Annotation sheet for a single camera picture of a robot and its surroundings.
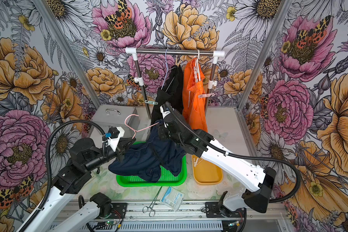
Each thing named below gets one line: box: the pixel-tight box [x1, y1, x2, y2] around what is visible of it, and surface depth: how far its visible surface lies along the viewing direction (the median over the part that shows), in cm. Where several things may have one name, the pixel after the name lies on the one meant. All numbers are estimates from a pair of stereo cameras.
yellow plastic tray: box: [191, 154, 223, 186], surface depth 88 cm
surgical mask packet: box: [160, 186, 186, 213], surface depth 79 cm
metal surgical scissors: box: [142, 186, 163, 218], surface depth 77 cm
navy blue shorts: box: [108, 119, 187, 183], surface depth 85 cm
